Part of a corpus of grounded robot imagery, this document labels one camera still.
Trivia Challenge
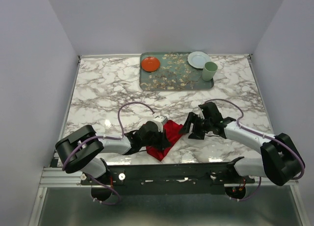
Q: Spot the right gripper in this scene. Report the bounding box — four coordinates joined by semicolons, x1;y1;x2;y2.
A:
178;111;212;140

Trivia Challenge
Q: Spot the red cloth napkin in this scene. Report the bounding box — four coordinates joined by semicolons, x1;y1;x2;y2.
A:
146;120;183;161

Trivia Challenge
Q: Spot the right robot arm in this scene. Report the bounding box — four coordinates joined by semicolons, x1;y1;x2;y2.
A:
179;100;305;186

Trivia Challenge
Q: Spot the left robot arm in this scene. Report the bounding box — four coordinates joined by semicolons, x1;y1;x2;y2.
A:
55;121;171;184

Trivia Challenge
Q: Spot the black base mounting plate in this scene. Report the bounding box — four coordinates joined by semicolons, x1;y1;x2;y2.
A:
80;163;256;196

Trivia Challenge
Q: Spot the floral teal serving tray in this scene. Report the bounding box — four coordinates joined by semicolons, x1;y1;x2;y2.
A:
139;52;214;91

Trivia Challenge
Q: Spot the green cup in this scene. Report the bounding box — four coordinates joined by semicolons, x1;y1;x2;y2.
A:
202;62;218;81

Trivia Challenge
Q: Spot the light blue plate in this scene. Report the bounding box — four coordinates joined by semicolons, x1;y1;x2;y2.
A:
187;51;211;69

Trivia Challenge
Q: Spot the orange saucer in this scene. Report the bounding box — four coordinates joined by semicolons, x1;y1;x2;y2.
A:
141;56;160;72

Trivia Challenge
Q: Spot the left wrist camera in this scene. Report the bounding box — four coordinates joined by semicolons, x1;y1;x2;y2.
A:
152;115;168;132

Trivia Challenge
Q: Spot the aluminium frame rail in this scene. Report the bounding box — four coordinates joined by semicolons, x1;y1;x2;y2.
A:
39;167;92;188

